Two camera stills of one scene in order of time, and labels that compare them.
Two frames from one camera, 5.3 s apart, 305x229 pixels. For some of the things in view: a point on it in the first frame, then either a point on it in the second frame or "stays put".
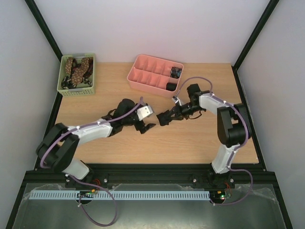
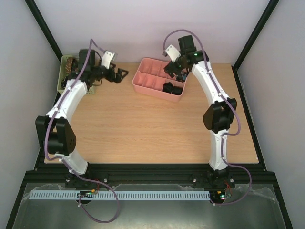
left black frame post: (45, 28) stays put
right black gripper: (173, 114) -> (170, 68)
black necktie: (164, 118) -> (167, 87)
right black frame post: (269, 9) stays put
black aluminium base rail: (194, 175) stays put
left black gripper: (139, 127) -> (117, 79)
